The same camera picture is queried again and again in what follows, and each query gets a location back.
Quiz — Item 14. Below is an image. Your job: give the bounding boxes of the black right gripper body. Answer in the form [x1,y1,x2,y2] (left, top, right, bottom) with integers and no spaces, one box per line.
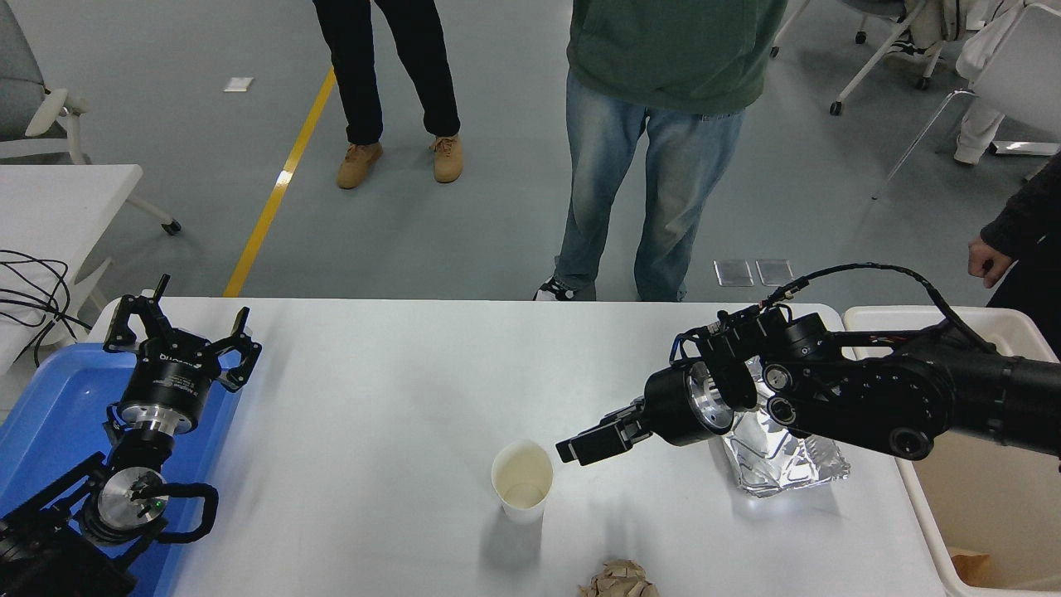
[644,362,704,448]

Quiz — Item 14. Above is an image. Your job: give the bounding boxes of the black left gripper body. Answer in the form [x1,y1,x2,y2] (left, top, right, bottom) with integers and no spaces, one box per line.
[122,347,221,415]

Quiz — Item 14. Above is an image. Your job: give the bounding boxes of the white paper cup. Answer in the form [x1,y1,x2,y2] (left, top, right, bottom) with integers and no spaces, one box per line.
[491,440,555,526]

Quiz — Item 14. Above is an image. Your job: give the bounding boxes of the silver foil tray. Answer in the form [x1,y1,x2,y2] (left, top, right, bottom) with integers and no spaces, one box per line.
[721,355,851,498]

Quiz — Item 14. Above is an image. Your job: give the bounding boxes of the person's hand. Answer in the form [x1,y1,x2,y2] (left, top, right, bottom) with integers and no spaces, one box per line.
[968,237,1014,289]

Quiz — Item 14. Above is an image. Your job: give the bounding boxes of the blue plastic tray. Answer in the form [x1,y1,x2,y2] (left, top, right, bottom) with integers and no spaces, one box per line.
[0,344,241,597]

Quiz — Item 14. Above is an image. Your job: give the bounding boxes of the crumpled tan paper ball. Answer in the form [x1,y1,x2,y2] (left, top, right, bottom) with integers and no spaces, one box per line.
[578,560,661,597]

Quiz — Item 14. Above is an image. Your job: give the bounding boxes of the white side table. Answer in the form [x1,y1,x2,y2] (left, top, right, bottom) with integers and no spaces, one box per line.
[0,164,143,374]

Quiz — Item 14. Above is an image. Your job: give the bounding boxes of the grey office chair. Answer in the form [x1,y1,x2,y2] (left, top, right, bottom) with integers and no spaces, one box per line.
[0,0,182,237]

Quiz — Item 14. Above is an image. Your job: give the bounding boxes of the person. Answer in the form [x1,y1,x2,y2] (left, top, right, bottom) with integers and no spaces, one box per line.
[953,0,1029,165]
[312,0,465,190]
[968,153,1061,357]
[535,0,788,302]

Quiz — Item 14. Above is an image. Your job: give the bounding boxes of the large pale plastic bin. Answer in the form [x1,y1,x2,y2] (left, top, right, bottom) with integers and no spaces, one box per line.
[843,305,1061,597]

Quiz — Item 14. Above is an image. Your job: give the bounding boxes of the brown cardboard piece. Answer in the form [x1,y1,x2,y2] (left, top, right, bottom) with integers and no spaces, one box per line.
[949,549,993,585]

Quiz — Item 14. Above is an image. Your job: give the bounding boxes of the white wheeled chair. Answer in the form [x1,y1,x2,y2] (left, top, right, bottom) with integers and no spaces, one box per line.
[767,0,954,117]

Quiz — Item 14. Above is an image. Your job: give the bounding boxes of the beige jacket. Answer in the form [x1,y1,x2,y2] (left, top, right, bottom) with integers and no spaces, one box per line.
[904,0,971,51]

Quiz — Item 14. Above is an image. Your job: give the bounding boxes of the white chair metal legs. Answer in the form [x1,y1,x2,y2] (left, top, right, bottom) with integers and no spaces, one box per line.
[872,4,1061,200]

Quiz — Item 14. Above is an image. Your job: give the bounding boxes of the black cable bundle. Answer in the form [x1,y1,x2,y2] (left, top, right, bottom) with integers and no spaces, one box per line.
[0,250,94,366]

